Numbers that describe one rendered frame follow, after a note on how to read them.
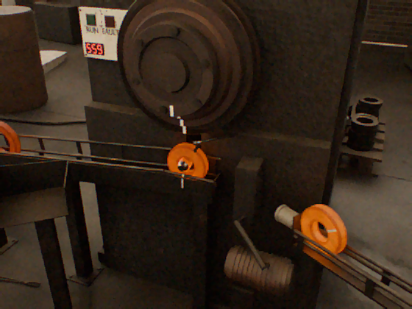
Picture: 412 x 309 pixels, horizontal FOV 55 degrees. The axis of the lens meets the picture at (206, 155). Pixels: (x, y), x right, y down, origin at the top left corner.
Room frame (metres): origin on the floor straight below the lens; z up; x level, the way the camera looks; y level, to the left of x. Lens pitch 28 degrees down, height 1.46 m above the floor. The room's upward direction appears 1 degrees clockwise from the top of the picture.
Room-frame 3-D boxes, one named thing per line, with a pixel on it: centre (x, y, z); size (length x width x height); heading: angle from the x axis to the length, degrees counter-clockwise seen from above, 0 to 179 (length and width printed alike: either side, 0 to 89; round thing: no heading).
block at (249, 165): (1.19, -0.15, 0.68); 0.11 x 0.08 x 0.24; 159
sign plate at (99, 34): (1.49, 0.35, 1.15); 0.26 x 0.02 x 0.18; 69
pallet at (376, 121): (3.02, -0.82, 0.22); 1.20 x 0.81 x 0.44; 67
